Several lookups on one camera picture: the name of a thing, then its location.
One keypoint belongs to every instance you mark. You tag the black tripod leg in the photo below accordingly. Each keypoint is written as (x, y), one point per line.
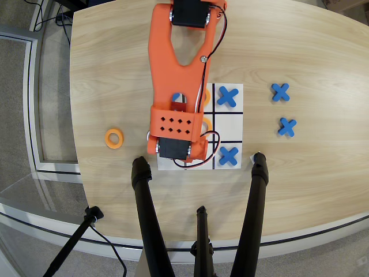
(144, 202)
(255, 202)

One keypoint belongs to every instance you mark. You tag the white tic-tac-toe board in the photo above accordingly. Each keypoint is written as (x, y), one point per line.
(227, 127)

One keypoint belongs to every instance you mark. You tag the thin black stand pole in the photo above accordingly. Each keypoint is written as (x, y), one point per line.
(72, 242)

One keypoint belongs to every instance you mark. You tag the black tripod centre column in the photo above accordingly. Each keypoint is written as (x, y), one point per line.
(202, 231)

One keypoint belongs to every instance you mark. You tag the black furniture base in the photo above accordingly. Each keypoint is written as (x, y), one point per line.
(72, 2)

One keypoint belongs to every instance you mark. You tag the metal framed glass panel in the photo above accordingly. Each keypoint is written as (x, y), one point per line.
(30, 86)

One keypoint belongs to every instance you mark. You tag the small white tag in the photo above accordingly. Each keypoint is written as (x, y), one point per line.
(252, 158)

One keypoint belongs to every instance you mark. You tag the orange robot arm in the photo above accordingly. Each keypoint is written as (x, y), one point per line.
(167, 72)

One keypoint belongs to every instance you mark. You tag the cardboard box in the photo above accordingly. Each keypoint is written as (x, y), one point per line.
(334, 3)

